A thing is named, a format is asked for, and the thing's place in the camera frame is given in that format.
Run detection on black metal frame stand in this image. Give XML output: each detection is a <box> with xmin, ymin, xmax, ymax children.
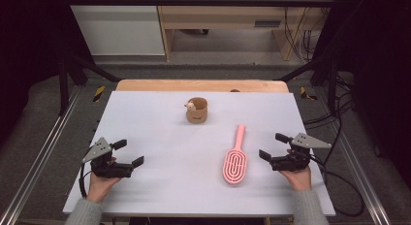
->
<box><xmin>274</xmin><ymin>53</ymin><xmax>339</xmax><ymax>116</ymax></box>
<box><xmin>57</xmin><ymin>53</ymin><xmax>122</xmax><ymax>116</ymax></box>

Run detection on pink hairbrush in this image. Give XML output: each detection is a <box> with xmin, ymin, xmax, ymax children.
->
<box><xmin>222</xmin><ymin>123</ymin><xmax>248</xmax><ymax>186</ymax></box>

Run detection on aluminium rail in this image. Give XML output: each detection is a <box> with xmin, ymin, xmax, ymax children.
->
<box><xmin>314</xmin><ymin>88</ymin><xmax>393</xmax><ymax>225</ymax></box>
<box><xmin>0</xmin><ymin>87</ymin><xmax>82</xmax><ymax>225</ymax></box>

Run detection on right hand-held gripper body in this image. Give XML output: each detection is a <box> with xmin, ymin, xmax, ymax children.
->
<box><xmin>270</xmin><ymin>132</ymin><xmax>332</xmax><ymax>172</ymax></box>

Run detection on white cabinet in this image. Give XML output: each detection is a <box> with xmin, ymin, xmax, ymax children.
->
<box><xmin>63</xmin><ymin>0</ymin><xmax>166</xmax><ymax>56</ymax></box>

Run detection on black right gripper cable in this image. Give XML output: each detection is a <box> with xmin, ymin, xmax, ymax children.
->
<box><xmin>309</xmin><ymin>153</ymin><xmax>365</xmax><ymax>218</ymax></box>

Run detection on hanging black cables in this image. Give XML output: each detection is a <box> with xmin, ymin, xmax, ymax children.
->
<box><xmin>283</xmin><ymin>6</ymin><xmax>324</xmax><ymax>63</ymax></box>

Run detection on dark curtain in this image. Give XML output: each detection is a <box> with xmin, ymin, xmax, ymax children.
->
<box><xmin>0</xmin><ymin>0</ymin><xmax>95</xmax><ymax>145</ymax></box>
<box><xmin>311</xmin><ymin>0</ymin><xmax>411</xmax><ymax>180</ymax></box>

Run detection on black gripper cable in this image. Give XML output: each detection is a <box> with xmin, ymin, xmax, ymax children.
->
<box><xmin>309</xmin><ymin>153</ymin><xmax>365</xmax><ymax>218</ymax></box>
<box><xmin>79</xmin><ymin>146</ymin><xmax>95</xmax><ymax>200</ymax></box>

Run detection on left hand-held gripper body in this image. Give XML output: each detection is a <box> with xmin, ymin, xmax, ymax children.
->
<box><xmin>81</xmin><ymin>137</ymin><xmax>134</xmax><ymax>179</ymax></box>

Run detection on person's left hand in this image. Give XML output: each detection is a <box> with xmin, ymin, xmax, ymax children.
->
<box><xmin>86</xmin><ymin>172</ymin><xmax>122</xmax><ymax>204</ymax></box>

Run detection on wooden table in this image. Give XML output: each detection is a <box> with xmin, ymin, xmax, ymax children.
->
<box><xmin>115</xmin><ymin>79</ymin><xmax>290</xmax><ymax>93</ymax></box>

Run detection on yellow black hazard tape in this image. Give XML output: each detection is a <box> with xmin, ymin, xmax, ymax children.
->
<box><xmin>92</xmin><ymin>85</ymin><xmax>107</xmax><ymax>103</ymax></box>
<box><xmin>300</xmin><ymin>86</ymin><xmax>318</xmax><ymax>102</ymax></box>

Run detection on person's right hand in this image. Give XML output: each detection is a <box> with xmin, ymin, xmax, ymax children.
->
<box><xmin>279</xmin><ymin>165</ymin><xmax>313</xmax><ymax>193</ymax></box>

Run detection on white board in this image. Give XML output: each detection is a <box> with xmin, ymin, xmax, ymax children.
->
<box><xmin>62</xmin><ymin>90</ymin><xmax>337</xmax><ymax>218</ymax></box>

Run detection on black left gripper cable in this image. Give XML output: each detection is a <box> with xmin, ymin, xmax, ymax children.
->
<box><xmin>79</xmin><ymin>146</ymin><xmax>95</xmax><ymax>200</ymax></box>

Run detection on light wooden desk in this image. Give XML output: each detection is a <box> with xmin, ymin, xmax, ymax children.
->
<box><xmin>154</xmin><ymin>0</ymin><xmax>337</xmax><ymax>62</ymax></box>

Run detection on black floor cables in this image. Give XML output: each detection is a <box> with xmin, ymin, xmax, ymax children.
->
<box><xmin>303</xmin><ymin>73</ymin><xmax>357</xmax><ymax>168</ymax></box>

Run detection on black horizontal frame bar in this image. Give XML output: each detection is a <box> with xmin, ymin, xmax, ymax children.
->
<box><xmin>64</xmin><ymin>0</ymin><xmax>337</xmax><ymax>8</ymax></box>

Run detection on brown cup with small figure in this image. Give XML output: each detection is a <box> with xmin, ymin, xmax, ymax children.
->
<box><xmin>184</xmin><ymin>97</ymin><xmax>208</xmax><ymax>124</ymax></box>

